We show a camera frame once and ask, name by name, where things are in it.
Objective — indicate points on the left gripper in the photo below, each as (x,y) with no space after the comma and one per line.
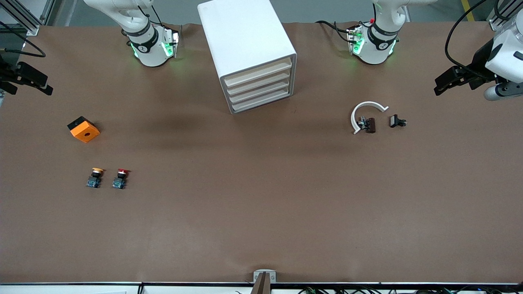
(478,65)

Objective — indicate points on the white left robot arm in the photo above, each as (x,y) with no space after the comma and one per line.
(374,53)

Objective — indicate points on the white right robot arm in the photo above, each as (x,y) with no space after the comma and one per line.
(149,53)

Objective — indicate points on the orange box with hole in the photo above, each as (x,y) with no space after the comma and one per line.
(86,132)

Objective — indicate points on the small black component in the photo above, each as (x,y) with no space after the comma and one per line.
(394,121)

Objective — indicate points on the white curved plastic clip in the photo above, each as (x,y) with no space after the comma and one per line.
(367,103)

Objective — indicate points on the brown terminal block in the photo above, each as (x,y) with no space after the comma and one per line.
(371,125)

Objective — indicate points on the aluminium frame profile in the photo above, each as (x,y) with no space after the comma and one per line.
(494,25)
(30,28)

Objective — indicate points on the yellow push button switch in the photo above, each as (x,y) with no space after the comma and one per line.
(94,179)

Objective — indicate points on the red push button switch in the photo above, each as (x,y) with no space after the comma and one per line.
(119,181)

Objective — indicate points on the grey metal bracket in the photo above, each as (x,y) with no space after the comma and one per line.
(256,275)

